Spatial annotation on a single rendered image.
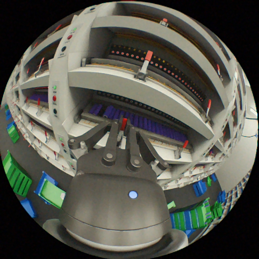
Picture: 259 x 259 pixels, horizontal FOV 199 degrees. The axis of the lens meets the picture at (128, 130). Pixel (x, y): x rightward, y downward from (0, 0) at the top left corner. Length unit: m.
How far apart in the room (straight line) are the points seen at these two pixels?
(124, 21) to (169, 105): 0.26
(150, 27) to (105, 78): 0.19
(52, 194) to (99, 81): 0.93
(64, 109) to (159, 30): 0.33
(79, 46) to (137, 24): 0.15
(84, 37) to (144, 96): 0.24
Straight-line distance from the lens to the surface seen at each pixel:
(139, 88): 0.16
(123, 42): 0.43
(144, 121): 0.32
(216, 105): 0.53
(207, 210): 1.17
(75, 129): 0.29
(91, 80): 0.19
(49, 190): 0.94
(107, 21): 0.28
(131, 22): 0.26
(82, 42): 0.27
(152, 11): 0.49
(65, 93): 0.24
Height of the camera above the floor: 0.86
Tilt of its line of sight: 31 degrees down
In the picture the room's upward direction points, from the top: 22 degrees clockwise
